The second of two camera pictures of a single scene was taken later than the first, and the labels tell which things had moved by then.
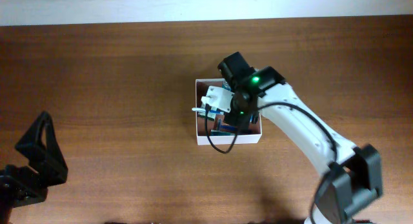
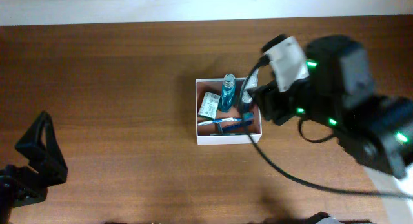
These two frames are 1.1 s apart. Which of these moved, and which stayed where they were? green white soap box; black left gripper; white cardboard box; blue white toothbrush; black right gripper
Moved: blue white toothbrush; black right gripper
Stayed: black left gripper; white cardboard box; green white soap box
